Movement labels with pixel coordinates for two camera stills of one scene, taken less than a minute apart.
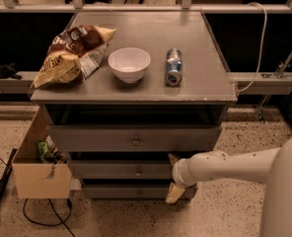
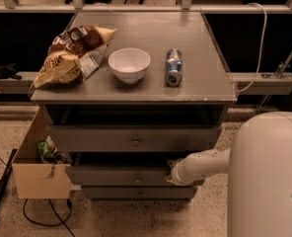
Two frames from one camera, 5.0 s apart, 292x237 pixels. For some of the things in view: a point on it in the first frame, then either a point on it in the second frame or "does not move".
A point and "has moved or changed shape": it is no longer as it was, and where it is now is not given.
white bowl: x=129 y=63 does not move
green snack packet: x=42 y=149 does not move
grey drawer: x=122 y=169 has moved or changed shape
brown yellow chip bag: x=74 y=54 does not move
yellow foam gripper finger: x=175 y=193 → x=169 y=179
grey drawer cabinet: x=155 y=100 does not move
